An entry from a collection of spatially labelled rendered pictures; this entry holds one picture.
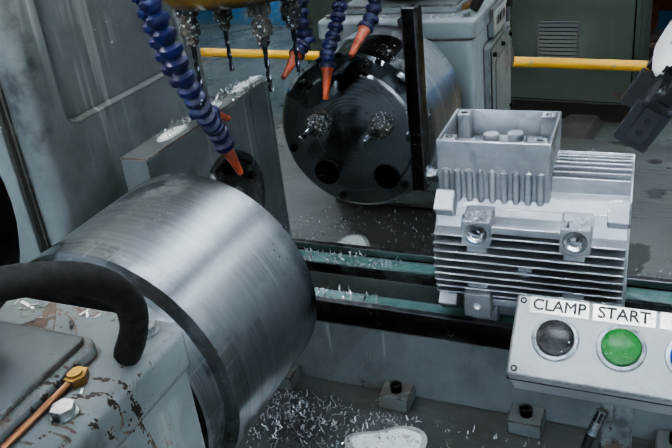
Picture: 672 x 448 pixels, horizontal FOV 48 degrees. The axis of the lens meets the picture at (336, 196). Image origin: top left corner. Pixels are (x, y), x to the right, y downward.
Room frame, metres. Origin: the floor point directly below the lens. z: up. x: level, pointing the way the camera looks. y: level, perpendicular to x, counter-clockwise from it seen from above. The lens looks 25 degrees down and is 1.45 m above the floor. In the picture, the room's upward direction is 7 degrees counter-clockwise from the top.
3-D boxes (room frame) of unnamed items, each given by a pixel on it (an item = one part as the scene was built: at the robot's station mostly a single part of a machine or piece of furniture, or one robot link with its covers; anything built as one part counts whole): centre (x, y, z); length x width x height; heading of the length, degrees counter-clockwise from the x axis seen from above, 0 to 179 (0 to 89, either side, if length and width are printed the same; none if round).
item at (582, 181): (0.75, -0.22, 1.01); 0.20 x 0.19 x 0.19; 66
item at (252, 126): (0.95, 0.19, 0.97); 0.30 x 0.11 x 0.34; 155
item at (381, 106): (1.18, -0.09, 1.04); 0.41 x 0.25 x 0.25; 155
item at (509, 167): (0.77, -0.19, 1.11); 0.12 x 0.11 x 0.07; 66
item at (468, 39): (1.42, -0.20, 0.99); 0.35 x 0.31 x 0.37; 155
